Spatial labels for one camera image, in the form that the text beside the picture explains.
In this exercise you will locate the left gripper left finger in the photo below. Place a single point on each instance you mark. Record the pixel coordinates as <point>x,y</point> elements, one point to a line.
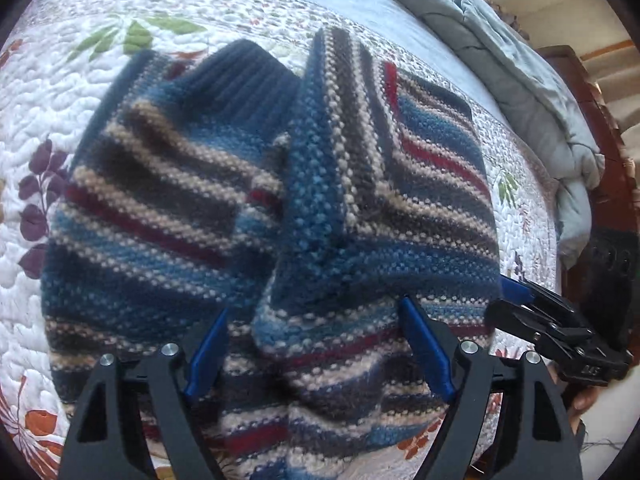
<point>106,438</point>

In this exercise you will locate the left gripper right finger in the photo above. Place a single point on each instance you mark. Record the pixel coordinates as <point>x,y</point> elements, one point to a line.
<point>533,439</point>

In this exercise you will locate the striped knit sweater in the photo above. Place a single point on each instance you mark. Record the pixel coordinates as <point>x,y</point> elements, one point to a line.
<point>305,205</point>

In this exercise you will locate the person's right hand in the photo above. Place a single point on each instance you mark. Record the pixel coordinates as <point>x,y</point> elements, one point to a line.
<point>582,401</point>

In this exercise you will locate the grey green duvet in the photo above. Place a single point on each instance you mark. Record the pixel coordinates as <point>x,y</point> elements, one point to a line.
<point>515,75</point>

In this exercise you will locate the floral white quilt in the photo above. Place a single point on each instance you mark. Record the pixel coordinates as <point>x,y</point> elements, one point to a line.
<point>56,65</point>

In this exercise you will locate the dark wooden bed frame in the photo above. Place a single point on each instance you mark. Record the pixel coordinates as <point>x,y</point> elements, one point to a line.
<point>598,243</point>

